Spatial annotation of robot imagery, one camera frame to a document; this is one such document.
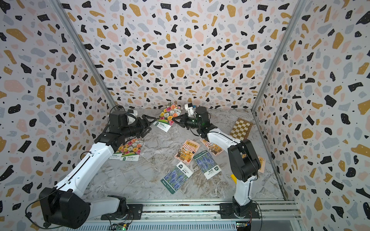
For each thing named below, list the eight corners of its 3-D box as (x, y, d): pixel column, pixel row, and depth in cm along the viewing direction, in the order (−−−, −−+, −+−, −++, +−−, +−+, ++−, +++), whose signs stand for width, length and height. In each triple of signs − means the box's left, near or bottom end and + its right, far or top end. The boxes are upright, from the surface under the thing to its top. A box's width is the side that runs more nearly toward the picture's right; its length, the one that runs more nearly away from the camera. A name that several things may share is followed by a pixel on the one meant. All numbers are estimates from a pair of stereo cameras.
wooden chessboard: (228, 136, 108) (229, 133, 105) (237, 120, 118) (238, 117, 116) (244, 142, 104) (245, 140, 102) (251, 125, 115) (252, 122, 112)
